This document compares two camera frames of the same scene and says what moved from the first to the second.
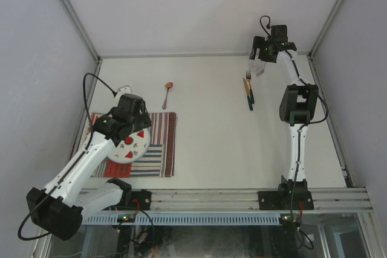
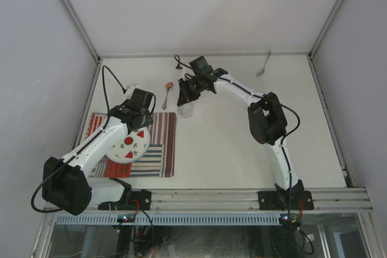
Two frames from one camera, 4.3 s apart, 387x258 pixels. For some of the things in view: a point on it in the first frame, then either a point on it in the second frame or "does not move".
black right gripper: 258,43 → 184,96
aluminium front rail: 358,199 does not move
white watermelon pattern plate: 132,147 does not move
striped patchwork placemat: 159,160 does not move
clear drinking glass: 256,66 → 185,111
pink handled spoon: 168,86 does not move
